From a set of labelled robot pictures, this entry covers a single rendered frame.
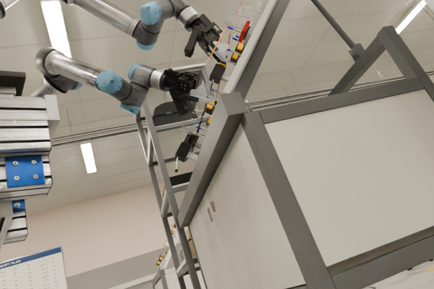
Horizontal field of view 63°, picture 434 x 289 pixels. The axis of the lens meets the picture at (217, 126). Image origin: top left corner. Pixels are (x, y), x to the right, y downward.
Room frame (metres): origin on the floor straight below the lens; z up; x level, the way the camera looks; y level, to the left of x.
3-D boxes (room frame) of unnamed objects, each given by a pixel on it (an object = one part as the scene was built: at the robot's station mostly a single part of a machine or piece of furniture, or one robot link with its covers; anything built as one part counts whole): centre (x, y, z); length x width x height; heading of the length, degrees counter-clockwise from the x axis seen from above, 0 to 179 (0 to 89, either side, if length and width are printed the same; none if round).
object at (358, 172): (1.44, -0.16, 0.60); 1.17 x 0.58 x 0.40; 20
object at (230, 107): (1.34, 0.14, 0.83); 1.18 x 0.05 x 0.06; 20
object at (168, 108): (2.17, 0.28, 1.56); 0.30 x 0.23 x 0.19; 112
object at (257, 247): (1.08, 0.03, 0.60); 0.55 x 0.03 x 0.39; 20
